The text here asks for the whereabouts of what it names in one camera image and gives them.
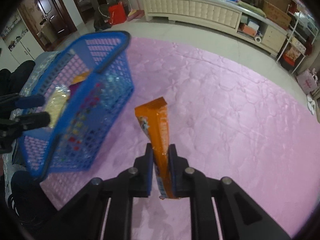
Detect black bag on floor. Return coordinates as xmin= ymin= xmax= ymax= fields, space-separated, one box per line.
xmin=93 ymin=4 xmax=112 ymax=32

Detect white metal shelf rack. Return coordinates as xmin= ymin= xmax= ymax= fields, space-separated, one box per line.
xmin=276 ymin=0 xmax=319 ymax=74

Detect yellow snack packet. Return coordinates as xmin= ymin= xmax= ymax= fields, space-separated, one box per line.
xmin=71 ymin=71 xmax=91 ymax=85

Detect brown wooden door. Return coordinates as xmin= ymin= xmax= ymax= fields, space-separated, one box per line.
xmin=18 ymin=0 xmax=77 ymax=51

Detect pink quilted table cover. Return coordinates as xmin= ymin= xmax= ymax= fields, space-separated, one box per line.
xmin=41 ymin=37 xmax=319 ymax=236

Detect red bag on floor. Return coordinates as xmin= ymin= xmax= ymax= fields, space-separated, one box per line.
xmin=108 ymin=2 xmax=127 ymax=25

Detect orange snack bar packet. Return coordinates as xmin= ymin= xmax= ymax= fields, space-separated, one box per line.
xmin=135 ymin=97 xmax=176 ymax=199

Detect cream TV cabinet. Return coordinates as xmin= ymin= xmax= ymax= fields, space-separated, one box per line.
xmin=143 ymin=0 xmax=287 ymax=56

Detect clear cracker pack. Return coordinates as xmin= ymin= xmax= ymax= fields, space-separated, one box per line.
xmin=44 ymin=85 xmax=71 ymax=129

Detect blue plastic basket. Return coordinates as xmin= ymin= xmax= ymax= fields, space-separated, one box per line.
xmin=18 ymin=31 xmax=134 ymax=181

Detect cardboard box on cabinet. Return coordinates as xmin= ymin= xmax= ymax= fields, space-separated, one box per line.
xmin=263 ymin=1 xmax=291 ymax=30

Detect pink shopping bag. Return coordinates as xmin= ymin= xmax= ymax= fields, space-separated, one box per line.
xmin=296 ymin=69 xmax=318 ymax=94

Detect white slippers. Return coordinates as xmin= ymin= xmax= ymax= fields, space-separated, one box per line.
xmin=306 ymin=94 xmax=316 ymax=115

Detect green folded cloth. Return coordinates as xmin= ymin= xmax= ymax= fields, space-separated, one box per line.
xmin=238 ymin=0 xmax=266 ymax=18

